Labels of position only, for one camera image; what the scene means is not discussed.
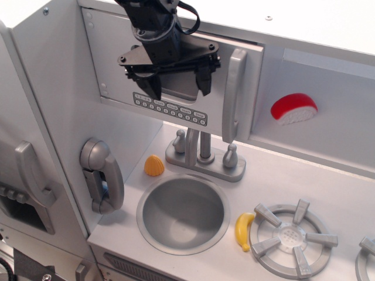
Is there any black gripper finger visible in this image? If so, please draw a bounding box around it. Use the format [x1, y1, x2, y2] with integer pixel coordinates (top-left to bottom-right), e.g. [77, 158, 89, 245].
[195, 68, 212, 96]
[136, 76, 162, 100]

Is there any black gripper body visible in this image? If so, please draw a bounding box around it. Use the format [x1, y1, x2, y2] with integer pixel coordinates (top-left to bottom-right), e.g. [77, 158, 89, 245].
[118, 29, 221, 78]

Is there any white microwave door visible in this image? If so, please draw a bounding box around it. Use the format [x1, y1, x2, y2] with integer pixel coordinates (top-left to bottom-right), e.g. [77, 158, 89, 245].
[82, 8, 264, 142]

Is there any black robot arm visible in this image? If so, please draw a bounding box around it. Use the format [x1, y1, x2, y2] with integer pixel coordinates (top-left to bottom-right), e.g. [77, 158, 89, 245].
[117, 1, 220, 100]

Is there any grey toy faucet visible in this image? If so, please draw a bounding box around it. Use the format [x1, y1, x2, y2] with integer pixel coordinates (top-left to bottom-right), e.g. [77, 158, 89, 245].
[165, 128, 247, 183]

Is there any yellow toy lemon half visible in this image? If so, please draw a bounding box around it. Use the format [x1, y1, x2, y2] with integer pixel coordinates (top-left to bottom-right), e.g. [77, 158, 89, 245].
[144, 155, 165, 177]

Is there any red white toy cheese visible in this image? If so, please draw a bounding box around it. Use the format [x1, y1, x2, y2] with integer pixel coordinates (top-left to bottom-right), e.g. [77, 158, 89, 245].
[270, 93, 318, 125]

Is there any grey toy phone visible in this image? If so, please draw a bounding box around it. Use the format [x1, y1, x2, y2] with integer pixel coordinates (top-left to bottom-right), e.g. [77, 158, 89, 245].
[80, 138, 124, 215]

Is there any white toy kitchen cabinet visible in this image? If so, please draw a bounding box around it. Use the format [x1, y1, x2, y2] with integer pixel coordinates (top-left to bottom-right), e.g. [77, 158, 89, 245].
[1, 1, 374, 280]

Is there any round silver sink basin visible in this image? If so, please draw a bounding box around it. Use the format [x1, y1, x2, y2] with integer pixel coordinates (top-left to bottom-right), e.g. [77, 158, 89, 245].
[137, 174, 230, 255]

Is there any yellow toy banana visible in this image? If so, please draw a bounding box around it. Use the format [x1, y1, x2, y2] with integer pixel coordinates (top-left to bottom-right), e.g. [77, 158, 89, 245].
[234, 213, 255, 252]

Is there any grey stove burner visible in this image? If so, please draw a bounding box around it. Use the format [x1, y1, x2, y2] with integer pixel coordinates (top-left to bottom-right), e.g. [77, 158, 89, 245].
[355, 237, 374, 281]
[249, 199, 338, 280]

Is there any grey ice dispenser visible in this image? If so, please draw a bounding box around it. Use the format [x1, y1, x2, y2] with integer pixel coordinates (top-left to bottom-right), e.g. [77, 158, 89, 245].
[1, 183, 55, 235]

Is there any grey fridge door handle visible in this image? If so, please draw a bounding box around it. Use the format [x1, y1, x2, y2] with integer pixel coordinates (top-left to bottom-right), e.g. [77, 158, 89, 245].
[15, 141, 56, 208]

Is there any grey oven handle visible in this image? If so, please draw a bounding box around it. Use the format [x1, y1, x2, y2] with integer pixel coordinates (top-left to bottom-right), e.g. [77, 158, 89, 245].
[75, 263, 88, 281]

